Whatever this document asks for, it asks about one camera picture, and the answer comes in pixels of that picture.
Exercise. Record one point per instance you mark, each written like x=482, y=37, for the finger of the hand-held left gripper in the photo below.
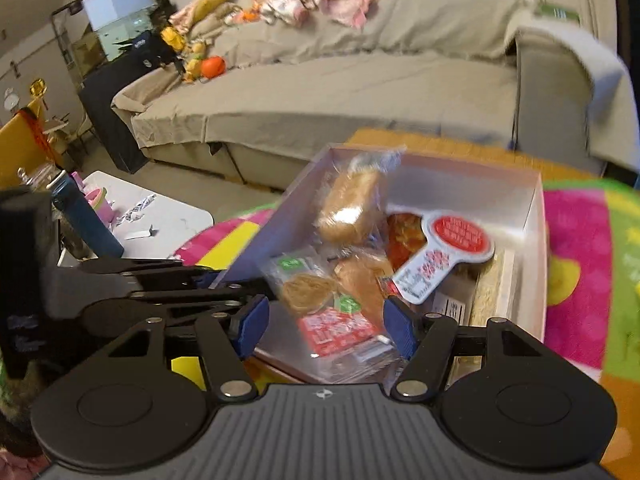
x=150, y=266
x=190, y=304

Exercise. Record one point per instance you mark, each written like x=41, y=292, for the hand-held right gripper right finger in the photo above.
x=400, y=325

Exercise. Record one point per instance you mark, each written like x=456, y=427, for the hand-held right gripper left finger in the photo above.
x=252, y=322

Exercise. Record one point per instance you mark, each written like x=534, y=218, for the long bread packet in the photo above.
x=360, y=280

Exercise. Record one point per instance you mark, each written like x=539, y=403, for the noodle cake packet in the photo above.
x=307, y=292

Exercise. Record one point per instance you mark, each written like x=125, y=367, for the red round label packet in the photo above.
x=457, y=232

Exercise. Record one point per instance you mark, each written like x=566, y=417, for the round bread packet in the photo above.
x=347, y=200

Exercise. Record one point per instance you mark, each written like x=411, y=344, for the pink cardboard box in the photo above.
x=460, y=180

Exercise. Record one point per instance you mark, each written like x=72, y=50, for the white marble table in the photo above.
x=170, y=220

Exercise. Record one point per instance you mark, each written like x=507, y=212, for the blue water bottle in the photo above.
x=95, y=230

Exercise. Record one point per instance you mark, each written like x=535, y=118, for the pink cup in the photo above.
x=97, y=202

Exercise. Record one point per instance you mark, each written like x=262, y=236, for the beige snack packet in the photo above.
x=492, y=285

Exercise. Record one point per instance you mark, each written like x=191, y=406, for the yellow chair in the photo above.
x=20, y=150

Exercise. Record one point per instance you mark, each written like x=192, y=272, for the black cabinet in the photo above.
x=107, y=110

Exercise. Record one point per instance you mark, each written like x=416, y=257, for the colourful play mat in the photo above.
x=575, y=260

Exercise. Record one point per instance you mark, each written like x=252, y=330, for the orange ball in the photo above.
x=212, y=67

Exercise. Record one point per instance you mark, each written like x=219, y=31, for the yellow plush toy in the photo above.
x=172, y=37

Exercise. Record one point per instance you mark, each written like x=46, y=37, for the beige covered sofa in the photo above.
x=350, y=90

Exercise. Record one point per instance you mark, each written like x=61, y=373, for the glass fish tank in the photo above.
x=120, y=15

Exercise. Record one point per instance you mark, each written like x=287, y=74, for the yellow pink cushion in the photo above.
x=205, y=5

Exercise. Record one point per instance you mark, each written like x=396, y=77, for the pink baby clothes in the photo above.
x=345, y=5

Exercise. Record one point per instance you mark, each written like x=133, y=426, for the green box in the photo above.
x=555, y=11

